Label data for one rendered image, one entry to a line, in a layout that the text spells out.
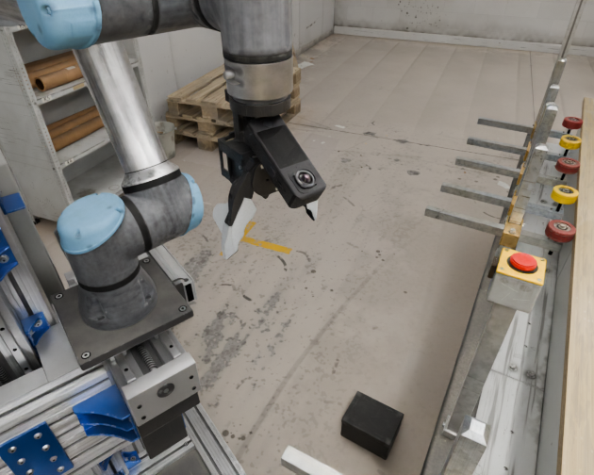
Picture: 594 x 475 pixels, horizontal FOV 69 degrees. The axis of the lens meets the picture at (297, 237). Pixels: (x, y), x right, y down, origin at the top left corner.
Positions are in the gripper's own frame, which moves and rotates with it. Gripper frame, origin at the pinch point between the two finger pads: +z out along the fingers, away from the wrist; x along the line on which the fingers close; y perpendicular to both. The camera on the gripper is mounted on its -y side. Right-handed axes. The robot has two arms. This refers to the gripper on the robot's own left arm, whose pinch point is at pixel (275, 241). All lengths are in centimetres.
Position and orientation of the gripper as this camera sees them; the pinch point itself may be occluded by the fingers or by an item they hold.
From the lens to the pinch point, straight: 60.2
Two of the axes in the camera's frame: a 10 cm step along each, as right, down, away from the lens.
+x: -7.9, 3.6, -4.9
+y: -6.1, -4.8, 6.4
